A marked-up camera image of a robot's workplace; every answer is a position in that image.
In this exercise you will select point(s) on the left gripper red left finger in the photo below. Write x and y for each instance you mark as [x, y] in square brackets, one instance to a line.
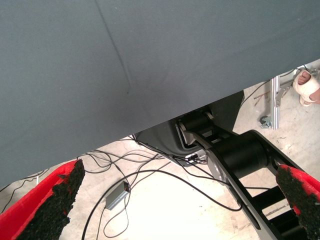
[30, 212]

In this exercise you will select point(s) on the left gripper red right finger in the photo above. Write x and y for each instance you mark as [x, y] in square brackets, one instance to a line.
[305, 200]

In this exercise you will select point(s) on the grey robot base shell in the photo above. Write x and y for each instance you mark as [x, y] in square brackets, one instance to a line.
[157, 140]

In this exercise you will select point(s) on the grey caster wheel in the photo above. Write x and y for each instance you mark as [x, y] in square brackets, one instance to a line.
[265, 122]

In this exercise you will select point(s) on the grey power adapter box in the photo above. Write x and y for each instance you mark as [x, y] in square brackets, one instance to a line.
[116, 196]

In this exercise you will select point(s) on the aluminium profile leg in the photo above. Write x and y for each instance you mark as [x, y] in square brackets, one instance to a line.
[275, 100]

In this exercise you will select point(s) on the person foot in beige sandal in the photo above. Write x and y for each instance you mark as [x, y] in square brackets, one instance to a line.
[306, 87]

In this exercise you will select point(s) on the dark grey table cloth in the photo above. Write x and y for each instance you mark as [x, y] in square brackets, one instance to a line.
[150, 62]

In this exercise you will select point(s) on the black robot torso frame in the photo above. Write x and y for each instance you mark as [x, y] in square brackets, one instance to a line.
[242, 150]

